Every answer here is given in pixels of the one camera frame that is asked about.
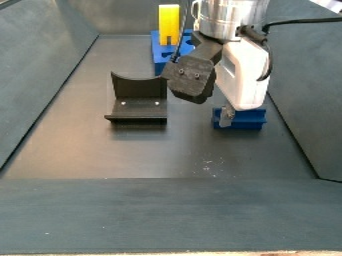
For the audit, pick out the black curved fixture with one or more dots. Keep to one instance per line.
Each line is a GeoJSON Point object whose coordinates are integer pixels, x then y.
{"type": "Point", "coordinates": [140, 99]}

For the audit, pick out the blue shape sorter board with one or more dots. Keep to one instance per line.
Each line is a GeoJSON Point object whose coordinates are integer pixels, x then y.
{"type": "Point", "coordinates": [161, 51]}

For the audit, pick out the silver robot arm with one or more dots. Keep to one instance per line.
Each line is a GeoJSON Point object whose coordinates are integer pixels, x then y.
{"type": "Point", "coordinates": [229, 21]}

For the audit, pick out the blue star prism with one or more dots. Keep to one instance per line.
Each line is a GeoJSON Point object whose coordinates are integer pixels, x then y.
{"type": "Point", "coordinates": [247, 120]}

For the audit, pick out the yellow rectangular block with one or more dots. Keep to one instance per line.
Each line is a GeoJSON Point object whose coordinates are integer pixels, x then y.
{"type": "Point", "coordinates": [168, 24]}

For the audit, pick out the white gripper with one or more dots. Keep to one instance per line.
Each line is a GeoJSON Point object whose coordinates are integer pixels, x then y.
{"type": "Point", "coordinates": [243, 64]}

